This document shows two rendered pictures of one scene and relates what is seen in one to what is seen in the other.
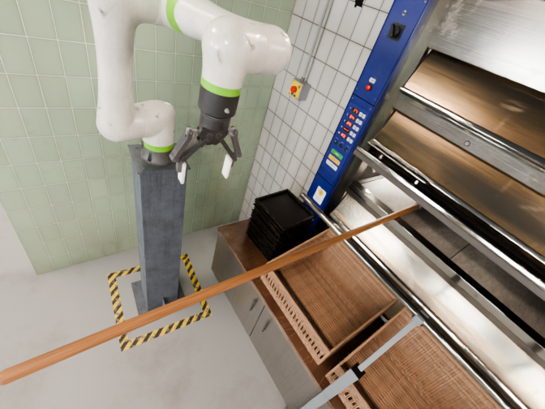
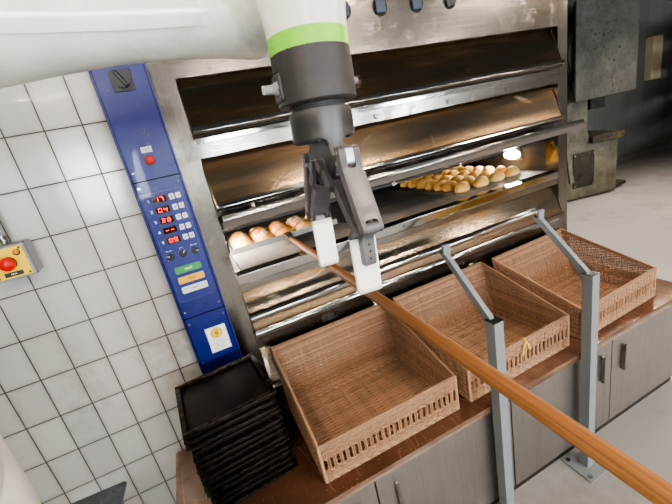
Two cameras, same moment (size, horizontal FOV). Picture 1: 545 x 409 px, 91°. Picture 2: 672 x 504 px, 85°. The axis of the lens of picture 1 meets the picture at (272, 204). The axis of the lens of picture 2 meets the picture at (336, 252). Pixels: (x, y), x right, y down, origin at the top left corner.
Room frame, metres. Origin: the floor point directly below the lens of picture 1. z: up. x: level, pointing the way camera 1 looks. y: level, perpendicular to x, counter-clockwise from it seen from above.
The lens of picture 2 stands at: (0.42, 0.63, 1.64)
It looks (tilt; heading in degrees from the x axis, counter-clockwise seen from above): 18 degrees down; 297
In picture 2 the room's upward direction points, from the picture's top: 12 degrees counter-clockwise
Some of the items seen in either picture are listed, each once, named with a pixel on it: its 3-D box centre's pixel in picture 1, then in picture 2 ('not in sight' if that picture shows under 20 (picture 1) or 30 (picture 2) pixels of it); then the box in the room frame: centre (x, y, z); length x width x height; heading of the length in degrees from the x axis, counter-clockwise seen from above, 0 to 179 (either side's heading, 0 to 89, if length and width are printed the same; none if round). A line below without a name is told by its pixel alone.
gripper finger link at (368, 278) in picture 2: (182, 170); (365, 263); (0.57, 0.26, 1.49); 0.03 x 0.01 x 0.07; 45
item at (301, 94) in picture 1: (298, 89); (13, 260); (1.76, 0.08, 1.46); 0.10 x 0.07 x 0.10; 47
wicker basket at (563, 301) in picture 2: not in sight; (569, 276); (0.16, -1.33, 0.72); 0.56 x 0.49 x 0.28; 49
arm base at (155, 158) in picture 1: (156, 144); not in sight; (1.01, 0.60, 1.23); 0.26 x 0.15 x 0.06; 43
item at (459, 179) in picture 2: not in sight; (455, 176); (0.71, -1.77, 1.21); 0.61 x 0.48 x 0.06; 137
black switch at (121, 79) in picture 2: (396, 24); (118, 70); (1.45, -0.24, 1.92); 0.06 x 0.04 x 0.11; 47
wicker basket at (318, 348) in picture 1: (324, 287); (359, 376); (0.97, -0.44, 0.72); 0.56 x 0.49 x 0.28; 47
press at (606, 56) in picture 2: not in sight; (579, 102); (-0.56, -5.75, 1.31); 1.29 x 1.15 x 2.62; 43
